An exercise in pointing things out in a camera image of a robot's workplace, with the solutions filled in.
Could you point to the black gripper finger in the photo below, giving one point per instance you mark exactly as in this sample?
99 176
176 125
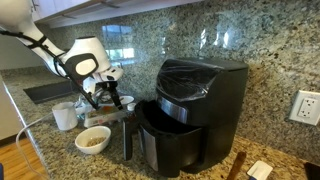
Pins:
110 96
118 101

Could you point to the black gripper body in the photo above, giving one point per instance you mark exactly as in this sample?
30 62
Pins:
106 86

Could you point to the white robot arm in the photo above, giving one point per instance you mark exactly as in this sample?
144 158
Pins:
86 50

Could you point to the empty white bowl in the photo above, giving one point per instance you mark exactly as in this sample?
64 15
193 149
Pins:
127 99

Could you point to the white bowl holding grains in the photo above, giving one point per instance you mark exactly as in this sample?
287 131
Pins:
91 146

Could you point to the brown bottle white cap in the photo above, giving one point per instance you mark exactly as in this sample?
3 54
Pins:
131 106

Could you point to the clear plastic food bag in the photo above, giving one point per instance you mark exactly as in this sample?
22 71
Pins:
103 111

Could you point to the plastic food package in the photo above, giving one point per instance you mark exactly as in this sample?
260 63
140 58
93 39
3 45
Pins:
100 120

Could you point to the brown grains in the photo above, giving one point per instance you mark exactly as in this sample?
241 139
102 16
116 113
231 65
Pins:
96 141

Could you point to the white ceramic mug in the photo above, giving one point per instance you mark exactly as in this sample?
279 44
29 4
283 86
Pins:
65 116

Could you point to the dark kitchen sink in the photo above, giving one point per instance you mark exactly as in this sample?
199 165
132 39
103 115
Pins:
46 91

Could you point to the stainless steel appliance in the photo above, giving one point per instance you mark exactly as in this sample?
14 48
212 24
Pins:
166 146

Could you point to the light upper cabinet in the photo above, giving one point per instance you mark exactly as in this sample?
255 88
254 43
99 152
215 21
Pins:
116 8

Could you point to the black air fryer body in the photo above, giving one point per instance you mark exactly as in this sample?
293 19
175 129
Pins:
216 100

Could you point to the brown wooden utensil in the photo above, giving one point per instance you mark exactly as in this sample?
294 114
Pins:
236 165

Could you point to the black flat object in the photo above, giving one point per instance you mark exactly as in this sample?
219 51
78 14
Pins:
312 171

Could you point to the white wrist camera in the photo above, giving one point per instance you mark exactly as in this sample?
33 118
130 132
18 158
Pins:
111 74

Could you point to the white wall outlet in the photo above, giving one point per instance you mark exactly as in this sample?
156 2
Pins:
305 107

